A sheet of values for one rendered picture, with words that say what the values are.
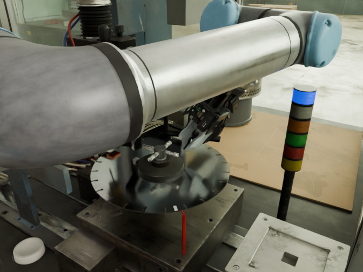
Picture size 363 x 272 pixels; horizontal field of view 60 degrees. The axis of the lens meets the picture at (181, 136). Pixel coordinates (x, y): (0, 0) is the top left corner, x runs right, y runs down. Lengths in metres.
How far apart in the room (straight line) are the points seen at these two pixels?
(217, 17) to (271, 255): 0.44
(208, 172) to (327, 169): 0.58
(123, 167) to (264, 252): 0.37
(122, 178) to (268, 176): 0.56
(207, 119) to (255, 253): 0.28
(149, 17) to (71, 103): 1.17
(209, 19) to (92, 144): 0.36
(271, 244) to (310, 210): 0.38
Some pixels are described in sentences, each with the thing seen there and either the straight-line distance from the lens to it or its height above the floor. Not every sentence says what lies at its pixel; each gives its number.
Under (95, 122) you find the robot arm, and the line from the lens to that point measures 0.26.
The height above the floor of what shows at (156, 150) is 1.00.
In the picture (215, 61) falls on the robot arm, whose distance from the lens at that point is 0.34.
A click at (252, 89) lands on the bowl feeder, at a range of 1.37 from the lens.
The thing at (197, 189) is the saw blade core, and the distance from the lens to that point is 0.70.
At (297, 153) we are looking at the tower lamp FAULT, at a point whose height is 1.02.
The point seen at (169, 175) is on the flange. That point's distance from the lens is 0.72.
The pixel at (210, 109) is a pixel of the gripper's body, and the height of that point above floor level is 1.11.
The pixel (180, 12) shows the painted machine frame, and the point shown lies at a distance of 0.99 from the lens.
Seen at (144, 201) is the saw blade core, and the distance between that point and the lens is 0.67.
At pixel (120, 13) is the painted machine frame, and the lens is 0.89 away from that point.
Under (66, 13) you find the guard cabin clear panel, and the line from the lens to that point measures 2.03.
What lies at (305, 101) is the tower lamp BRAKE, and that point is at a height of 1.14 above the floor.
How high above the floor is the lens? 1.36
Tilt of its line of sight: 27 degrees down
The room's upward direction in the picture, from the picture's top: straight up
